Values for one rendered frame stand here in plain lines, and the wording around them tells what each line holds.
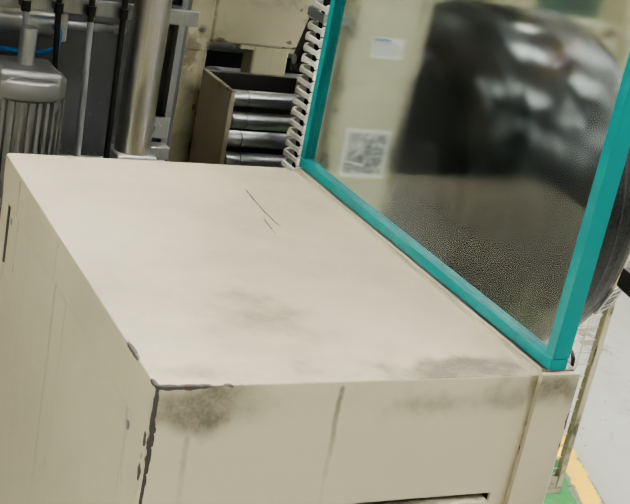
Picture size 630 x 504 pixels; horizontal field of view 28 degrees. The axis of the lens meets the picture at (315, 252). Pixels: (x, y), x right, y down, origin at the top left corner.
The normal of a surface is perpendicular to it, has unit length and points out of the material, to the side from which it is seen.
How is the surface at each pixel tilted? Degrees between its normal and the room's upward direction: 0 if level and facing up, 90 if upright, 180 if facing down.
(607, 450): 0
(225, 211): 0
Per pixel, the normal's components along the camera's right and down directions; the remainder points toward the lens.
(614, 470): 0.19, -0.92
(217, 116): -0.89, -0.02
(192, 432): 0.41, 0.39
